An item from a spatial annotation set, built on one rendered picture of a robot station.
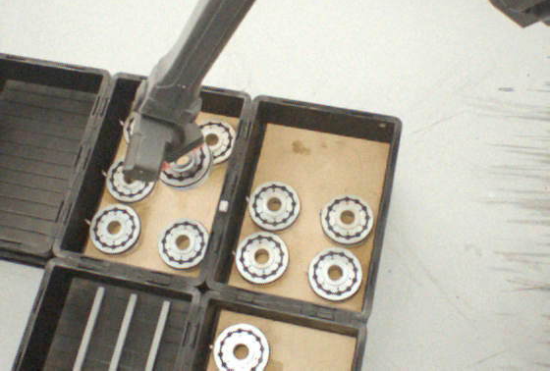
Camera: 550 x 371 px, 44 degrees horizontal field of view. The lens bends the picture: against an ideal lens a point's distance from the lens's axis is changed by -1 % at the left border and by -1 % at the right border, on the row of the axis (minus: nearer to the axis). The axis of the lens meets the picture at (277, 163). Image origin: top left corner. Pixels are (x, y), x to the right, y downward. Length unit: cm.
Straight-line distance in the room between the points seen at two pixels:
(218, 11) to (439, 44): 101
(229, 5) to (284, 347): 75
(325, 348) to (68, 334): 50
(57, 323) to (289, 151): 57
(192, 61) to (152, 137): 19
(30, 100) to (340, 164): 70
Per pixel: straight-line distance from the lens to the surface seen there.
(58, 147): 153
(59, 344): 141
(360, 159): 140
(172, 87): 89
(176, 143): 109
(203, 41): 80
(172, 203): 140
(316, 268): 130
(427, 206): 152
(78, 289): 141
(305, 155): 140
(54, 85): 159
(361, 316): 121
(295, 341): 131
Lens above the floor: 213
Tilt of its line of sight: 68 degrees down
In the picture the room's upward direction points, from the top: 11 degrees counter-clockwise
